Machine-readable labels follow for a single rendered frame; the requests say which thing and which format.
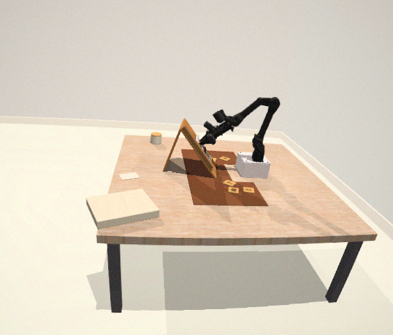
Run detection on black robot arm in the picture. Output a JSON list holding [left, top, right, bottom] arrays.
[[203, 97, 280, 162]]

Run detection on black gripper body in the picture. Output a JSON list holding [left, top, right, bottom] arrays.
[[207, 125, 224, 145]]

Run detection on small white jar with orange lid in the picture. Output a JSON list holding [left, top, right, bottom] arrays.
[[150, 132, 162, 144]]

